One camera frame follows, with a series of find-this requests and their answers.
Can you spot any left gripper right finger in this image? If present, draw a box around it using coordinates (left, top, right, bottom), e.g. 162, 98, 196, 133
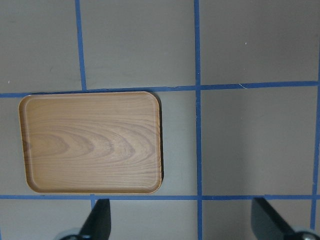
251, 197, 300, 240

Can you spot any wooden tray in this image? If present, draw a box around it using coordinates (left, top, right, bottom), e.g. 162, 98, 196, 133
18, 91, 163, 194

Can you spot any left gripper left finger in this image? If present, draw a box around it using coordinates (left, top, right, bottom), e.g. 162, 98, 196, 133
76, 198, 111, 240

